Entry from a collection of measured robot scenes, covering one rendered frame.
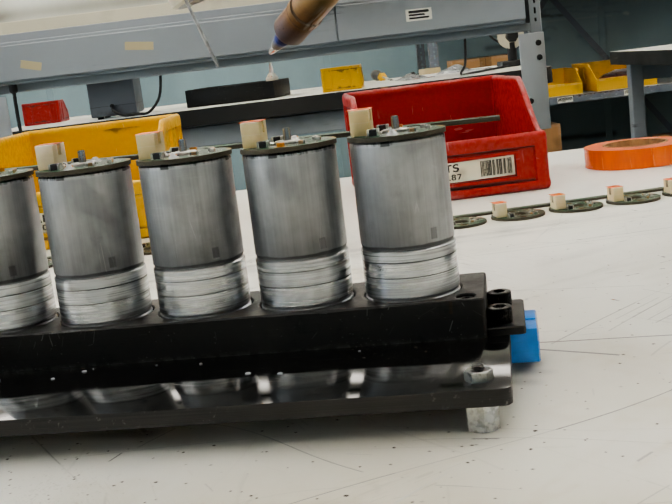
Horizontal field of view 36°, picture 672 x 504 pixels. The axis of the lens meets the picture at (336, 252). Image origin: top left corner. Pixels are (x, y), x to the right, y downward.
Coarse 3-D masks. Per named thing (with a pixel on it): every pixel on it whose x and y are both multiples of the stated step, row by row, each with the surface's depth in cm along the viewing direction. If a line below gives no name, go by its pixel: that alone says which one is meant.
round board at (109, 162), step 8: (72, 160) 28; (104, 160) 29; (112, 160) 28; (120, 160) 28; (128, 160) 28; (48, 168) 27; (56, 168) 27; (64, 168) 27; (80, 168) 27; (88, 168) 27; (96, 168) 27; (104, 168) 27; (112, 168) 27; (40, 176) 27; (48, 176) 27
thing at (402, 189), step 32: (352, 160) 26; (384, 160) 25; (416, 160) 25; (384, 192) 26; (416, 192) 26; (448, 192) 26; (384, 224) 26; (416, 224) 26; (448, 224) 26; (384, 256) 26; (416, 256) 26; (448, 256) 26; (384, 288) 26; (416, 288) 26; (448, 288) 26
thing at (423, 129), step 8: (376, 128) 27; (384, 128) 27; (408, 128) 26; (416, 128) 27; (424, 128) 26; (432, 128) 26; (440, 128) 26; (360, 136) 26; (368, 136) 26; (376, 136) 26; (384, 136) 25; (392, 136) 25; (400, 136) 25; (408, 136) 25; (416, 136) 25; (424, 136) 25
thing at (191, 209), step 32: (224, 160) 27; (160, 192) 26; (192, 192) 26; (224, 192) 27; (160, 224) 27; (192, 224) 26; (224, 224) 27; (160, 256) 27; (192, 256) 27; (224, 256) 27; (160, 288) 27; (192, 288) 27; (224, 288) 27
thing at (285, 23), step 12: (300, 0) 23; (312, 0) 23; (324, 0) 23; (336, 0) 23; (288, 12) 24; (300, 12) 23; (312, 12) 23; (324, 12) 23; (276, 24) 24; (288, 24) 24; (300, 24) 24; (312, 24) 24; (288, 36) 24; (300, 36) 24
